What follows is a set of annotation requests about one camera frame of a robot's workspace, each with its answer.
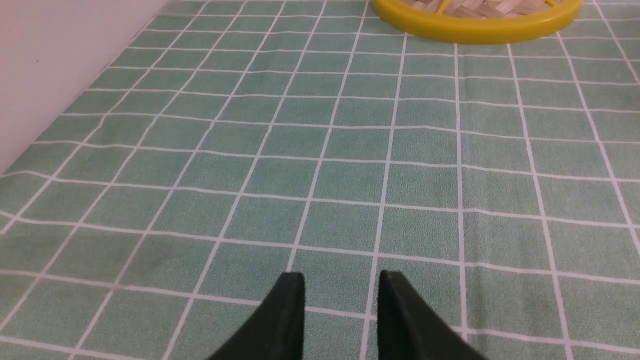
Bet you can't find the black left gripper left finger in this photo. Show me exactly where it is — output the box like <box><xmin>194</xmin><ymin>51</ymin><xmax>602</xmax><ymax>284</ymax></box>
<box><xmin>208</xmin><ymin>272</ymin><xmax>306</xmax><ymax>360</ymax></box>

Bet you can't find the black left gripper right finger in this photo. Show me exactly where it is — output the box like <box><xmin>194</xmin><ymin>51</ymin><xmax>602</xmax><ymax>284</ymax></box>
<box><xmin>377</xmin><ymin>270</ymin><xmax>485</xmax><ymax>360</ymax></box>

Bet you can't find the green checkered tablecloth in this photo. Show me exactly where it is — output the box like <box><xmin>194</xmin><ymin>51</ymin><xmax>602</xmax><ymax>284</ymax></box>
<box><xmin>1</xmin><ymin>0</ymin><xmax>640</xmax><ymax>360</ymax></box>

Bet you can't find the yellow rimmed bamboo steamer lid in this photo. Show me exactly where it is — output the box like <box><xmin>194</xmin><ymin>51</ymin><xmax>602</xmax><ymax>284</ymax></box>
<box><xmin>372</xmin><ymin>0</ymin><xmax>583</xmax><ymax>44</ymax></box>

